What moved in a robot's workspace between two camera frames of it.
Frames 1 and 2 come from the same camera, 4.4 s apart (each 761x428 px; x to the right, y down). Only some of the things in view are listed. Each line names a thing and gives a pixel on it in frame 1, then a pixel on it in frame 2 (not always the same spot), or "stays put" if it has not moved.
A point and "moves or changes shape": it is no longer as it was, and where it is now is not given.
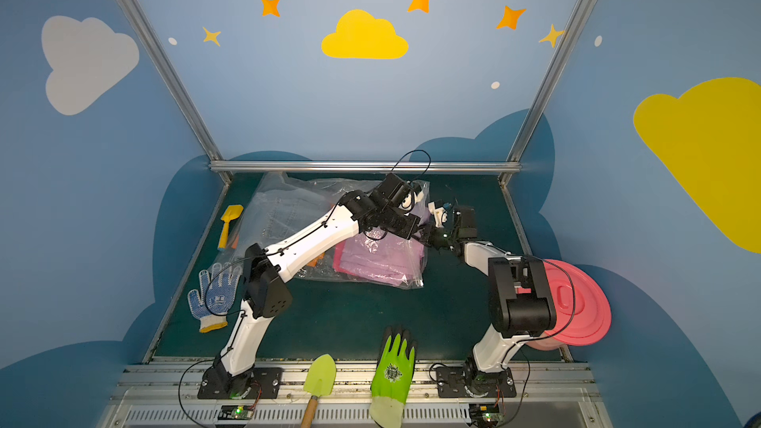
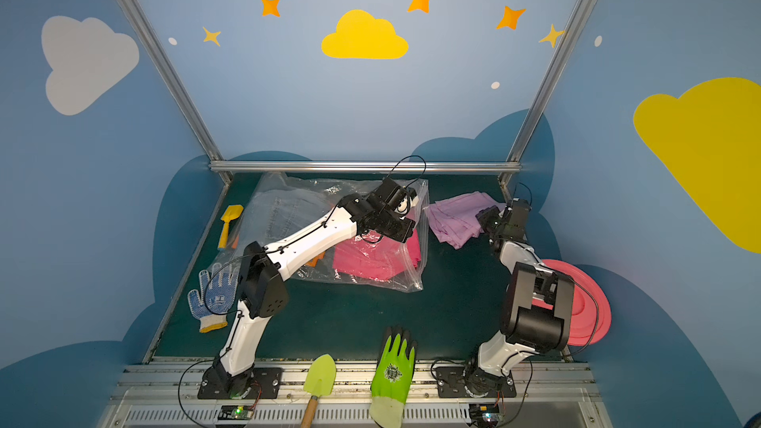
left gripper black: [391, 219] stays put
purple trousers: [384, 257] moves or changes shape
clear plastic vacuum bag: [285, 202] stays put
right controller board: [485, 414] stays put
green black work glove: [393, 377] stays put
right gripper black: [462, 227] to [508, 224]
